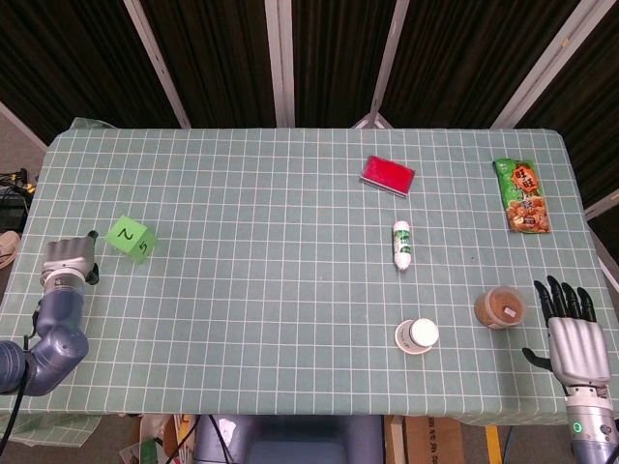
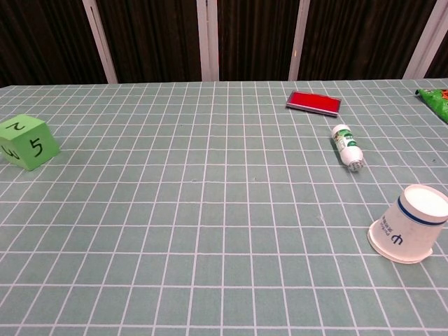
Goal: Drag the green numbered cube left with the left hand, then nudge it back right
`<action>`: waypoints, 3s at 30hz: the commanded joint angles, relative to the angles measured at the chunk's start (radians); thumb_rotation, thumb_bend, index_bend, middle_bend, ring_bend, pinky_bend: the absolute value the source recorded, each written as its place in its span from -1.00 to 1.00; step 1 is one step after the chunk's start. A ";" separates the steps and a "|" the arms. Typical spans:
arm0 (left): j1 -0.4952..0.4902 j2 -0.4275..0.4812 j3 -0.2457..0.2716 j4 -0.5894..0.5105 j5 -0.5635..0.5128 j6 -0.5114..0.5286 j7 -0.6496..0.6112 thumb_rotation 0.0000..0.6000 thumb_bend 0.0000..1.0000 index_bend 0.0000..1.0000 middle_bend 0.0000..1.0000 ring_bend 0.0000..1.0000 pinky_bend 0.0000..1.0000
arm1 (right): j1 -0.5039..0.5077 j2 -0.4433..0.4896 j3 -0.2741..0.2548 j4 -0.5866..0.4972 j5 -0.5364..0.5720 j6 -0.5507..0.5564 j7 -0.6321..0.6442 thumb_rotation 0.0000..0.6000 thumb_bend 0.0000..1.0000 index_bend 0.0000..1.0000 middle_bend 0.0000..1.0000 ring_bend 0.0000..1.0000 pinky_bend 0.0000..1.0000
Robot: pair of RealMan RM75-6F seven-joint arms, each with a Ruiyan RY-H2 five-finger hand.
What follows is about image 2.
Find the green snack bag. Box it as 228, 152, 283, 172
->
414, 87, 448, 124

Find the white paper cup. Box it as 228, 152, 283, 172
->
367, 184, 448, 264

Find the white bottle with green label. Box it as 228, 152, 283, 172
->
330, 123, 364, 173

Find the green numbered foam die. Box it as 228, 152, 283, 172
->
0, 114, 60, 172

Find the white partition post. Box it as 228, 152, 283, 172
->
288, 0, 311, 81
195, 0, 220, 82
83, 0, 118, 84
402, 0, 448, 80

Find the red ink pad box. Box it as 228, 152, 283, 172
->
285, 90, 342, 117

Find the green grid tablecloth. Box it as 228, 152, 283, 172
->
0, 77, 448, 336

